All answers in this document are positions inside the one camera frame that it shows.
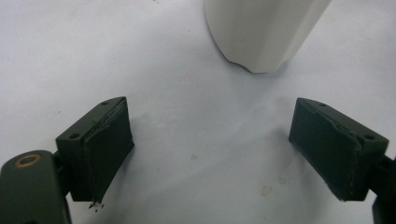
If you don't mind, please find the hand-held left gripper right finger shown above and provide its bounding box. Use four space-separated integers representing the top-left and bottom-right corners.
289 97 389 202

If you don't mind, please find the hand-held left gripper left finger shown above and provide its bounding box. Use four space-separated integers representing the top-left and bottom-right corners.
55 96 135 206

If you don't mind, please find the white bottle with blue pump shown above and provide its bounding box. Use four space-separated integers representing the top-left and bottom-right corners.
204 0 332 74

